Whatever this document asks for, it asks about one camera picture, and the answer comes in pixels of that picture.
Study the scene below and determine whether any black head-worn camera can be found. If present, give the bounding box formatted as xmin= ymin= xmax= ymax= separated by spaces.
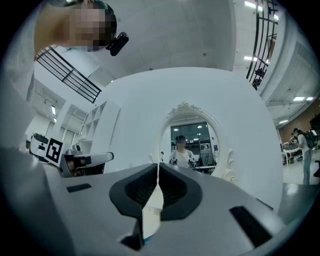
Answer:
xmin=104 ymin=31 xmax=130 ymax=57

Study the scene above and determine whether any white oval framed mirror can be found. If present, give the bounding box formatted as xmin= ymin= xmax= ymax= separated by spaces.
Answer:
xmin=148 ymin=101 xmax=238 ymax=187

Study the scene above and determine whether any person's head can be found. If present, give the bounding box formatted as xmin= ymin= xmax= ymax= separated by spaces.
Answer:
xmin=33 ymin=0 xmax=118 ymax=53

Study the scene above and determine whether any black mezzanine railing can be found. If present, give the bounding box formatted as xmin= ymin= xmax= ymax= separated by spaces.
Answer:
xmin=36 ymin=46 xmax=102 ymax=104

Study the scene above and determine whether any white cubby shelf unit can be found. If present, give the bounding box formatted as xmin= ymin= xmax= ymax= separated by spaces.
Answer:
xmin=81 ymin=99 xmax=121 ymax=156

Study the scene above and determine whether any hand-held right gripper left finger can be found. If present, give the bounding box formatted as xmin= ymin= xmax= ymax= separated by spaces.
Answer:
xmin=43 ymin=162 xmax=160 ymax=256

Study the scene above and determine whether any person's grey sweatshirt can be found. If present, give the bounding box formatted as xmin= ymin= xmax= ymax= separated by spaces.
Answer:
xmin=2 ymin=0 xmax=73 ymax=151

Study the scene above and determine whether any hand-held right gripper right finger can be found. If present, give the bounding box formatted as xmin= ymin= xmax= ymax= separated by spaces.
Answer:
xmin=147 ymin=162 xmax=287 ymax=256

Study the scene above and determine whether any black metal lattice screen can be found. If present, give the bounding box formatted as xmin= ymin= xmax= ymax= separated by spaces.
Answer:
xmin=246 ymin=0 xmax=280 ymax=91

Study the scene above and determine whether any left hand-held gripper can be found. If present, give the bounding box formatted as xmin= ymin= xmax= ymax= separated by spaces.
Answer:
xmin=29 ymin=133 xmax=115 ymax=178

